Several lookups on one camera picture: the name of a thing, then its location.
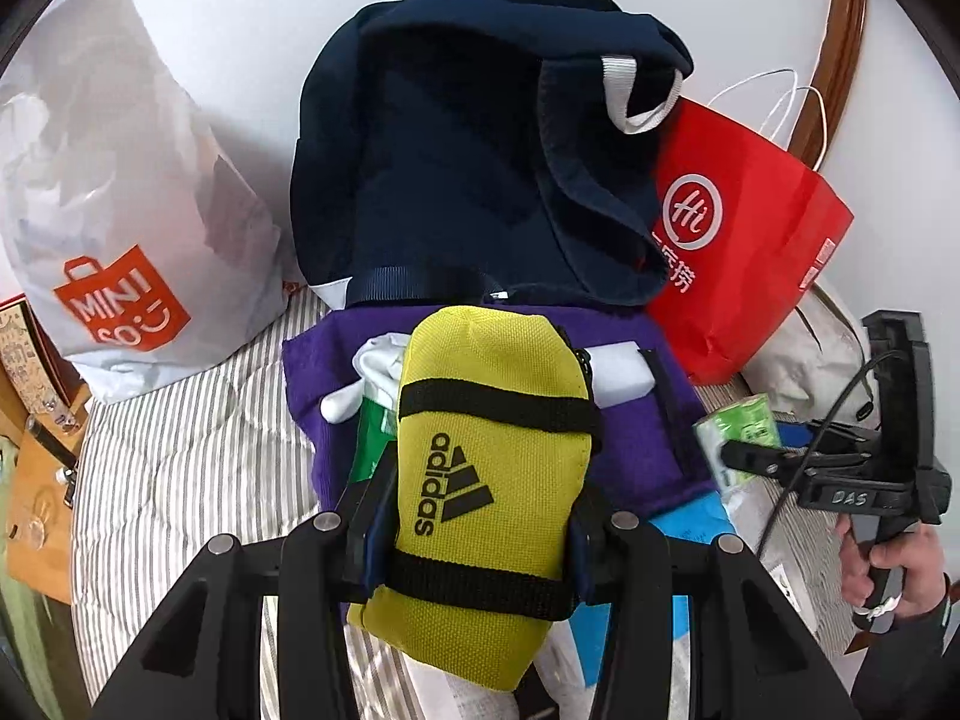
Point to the brown patterned book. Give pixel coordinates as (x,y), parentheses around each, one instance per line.
(30,360)

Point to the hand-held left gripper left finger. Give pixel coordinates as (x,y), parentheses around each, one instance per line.
(375,540)

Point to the navy blue backpack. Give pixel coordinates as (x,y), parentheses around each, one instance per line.
(450,180)

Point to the wooden door frame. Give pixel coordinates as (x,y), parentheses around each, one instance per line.
(840,37)

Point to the red paper bag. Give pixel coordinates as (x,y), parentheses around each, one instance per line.
(750,255)

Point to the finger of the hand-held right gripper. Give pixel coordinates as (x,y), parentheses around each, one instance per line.
(795,436)
(757,459)

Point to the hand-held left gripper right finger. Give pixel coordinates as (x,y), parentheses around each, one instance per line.
(581,562)

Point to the white foam block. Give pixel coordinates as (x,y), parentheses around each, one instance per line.
(619,375)

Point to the newspaper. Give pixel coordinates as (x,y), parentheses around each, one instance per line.
(465,690)

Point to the blue tissue box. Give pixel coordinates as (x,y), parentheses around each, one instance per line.
(690,521)

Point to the purple towel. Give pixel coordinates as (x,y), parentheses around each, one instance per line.
(645,435)

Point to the dark green tissue pack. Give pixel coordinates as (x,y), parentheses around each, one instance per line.
(371,442)

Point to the yellow pouch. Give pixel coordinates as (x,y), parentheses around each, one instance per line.
(480,405)

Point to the light green tissue pack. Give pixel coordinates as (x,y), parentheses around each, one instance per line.
(739,427)

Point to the person's right forearm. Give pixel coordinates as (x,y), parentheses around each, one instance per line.
(915,667)

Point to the white sock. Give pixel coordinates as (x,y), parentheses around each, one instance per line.
(371,367)

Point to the wooden bedside stool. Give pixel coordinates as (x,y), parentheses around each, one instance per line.
(41,540)

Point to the white plastic shopping bag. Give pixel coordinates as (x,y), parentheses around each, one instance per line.
(127,187)

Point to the person's right hand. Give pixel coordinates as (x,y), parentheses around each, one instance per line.
(915,570)

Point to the white fabric bag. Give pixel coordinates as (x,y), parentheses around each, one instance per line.
(795,367)

